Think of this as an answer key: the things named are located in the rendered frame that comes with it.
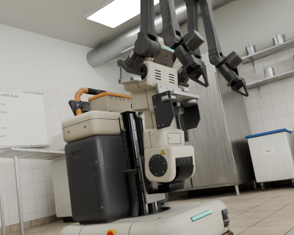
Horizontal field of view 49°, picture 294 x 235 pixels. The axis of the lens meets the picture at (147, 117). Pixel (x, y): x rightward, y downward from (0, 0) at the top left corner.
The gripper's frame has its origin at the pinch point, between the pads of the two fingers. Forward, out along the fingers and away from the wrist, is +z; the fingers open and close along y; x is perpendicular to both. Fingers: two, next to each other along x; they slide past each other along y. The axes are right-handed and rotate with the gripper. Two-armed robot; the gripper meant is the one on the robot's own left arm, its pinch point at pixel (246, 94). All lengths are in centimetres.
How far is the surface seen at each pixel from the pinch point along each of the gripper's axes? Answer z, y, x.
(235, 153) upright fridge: -34, 278, 118
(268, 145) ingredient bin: -17, 288, 79
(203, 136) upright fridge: -78, 266, 137
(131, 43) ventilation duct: -280, 262, 139
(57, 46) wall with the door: -351, 200, 228
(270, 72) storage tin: -103, 333, 18
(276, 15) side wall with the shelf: -171, 355, -42
